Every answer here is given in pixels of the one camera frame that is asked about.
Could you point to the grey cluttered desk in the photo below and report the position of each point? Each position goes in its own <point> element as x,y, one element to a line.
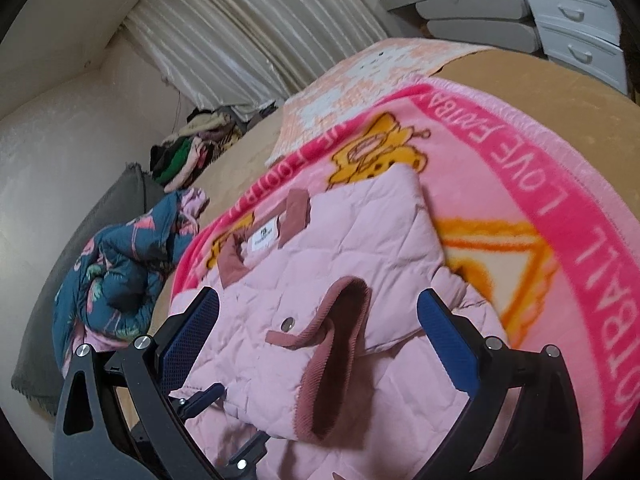
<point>505,24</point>

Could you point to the blue floral comforter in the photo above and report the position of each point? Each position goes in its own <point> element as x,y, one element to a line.
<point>108,296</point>

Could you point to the tan bed sheet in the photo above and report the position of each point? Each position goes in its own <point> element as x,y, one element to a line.
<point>550,95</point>

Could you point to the pink quilted jacket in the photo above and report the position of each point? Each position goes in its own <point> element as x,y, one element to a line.
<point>318,343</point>

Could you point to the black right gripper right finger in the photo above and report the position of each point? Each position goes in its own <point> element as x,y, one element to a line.
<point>544,437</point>

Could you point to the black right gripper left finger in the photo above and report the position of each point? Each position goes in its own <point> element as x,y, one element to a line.
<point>115,418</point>

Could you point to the pile of assorted clothes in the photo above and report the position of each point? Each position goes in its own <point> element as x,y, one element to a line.
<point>181,158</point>

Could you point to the white drawer cabinet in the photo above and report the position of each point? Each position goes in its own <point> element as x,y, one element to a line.
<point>585,35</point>

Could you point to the peach white patterned blanket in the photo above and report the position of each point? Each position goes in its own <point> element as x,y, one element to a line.
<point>358,82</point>

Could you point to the beige striped curtain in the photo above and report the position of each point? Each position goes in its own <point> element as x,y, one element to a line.
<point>247,54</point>

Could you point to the pink cartoon fleece blanket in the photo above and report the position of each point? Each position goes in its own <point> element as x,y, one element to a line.
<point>320,263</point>

